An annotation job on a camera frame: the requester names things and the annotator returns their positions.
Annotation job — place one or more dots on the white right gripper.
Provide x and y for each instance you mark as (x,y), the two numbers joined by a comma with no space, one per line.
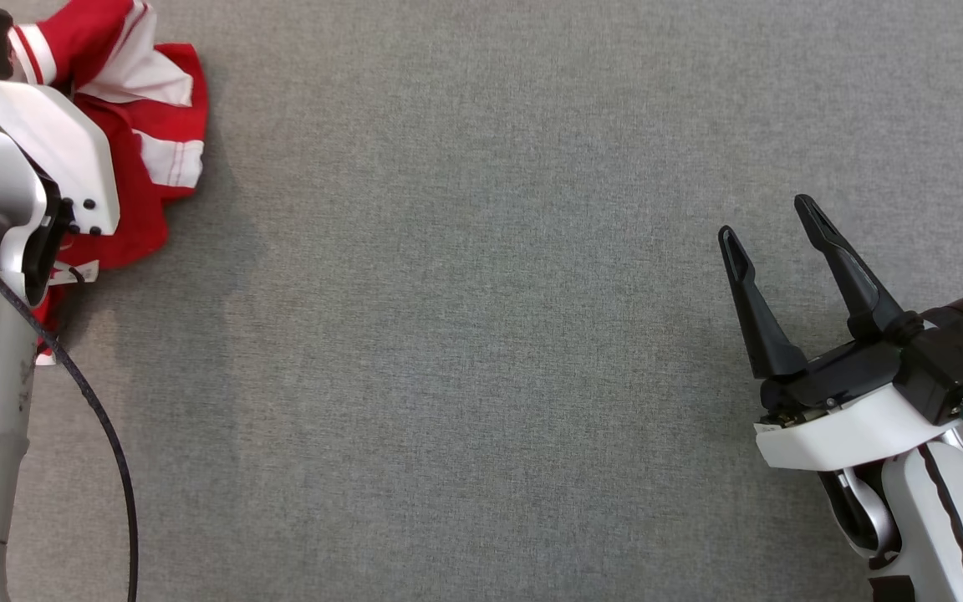
(849,426)

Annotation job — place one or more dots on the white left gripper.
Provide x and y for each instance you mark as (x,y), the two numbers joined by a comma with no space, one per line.
(55,150)

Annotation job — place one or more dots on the red Bulls basketball jersey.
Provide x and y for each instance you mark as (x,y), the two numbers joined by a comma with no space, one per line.
(180,109)

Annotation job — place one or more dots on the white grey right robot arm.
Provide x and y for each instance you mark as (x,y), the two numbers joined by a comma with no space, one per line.
(908,518)

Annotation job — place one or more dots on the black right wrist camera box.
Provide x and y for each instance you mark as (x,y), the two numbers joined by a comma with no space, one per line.
(950,359)

